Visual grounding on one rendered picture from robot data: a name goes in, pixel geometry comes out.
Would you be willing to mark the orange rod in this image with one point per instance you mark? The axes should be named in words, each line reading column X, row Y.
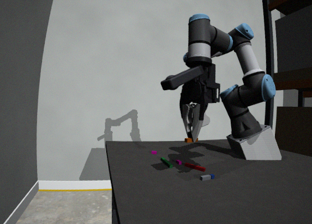
column 188, row 140

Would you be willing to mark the grey rod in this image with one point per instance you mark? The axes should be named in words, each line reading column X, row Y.
column 205, row 177

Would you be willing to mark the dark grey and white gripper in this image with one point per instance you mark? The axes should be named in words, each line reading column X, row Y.
column 195, row 91

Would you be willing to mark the green rod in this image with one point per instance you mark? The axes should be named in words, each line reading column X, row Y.
column 168, row 164

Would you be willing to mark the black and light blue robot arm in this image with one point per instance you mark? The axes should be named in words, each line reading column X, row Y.
column 258, row 87

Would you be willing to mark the red rod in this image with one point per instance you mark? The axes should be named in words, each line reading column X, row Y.
column 195, row 167

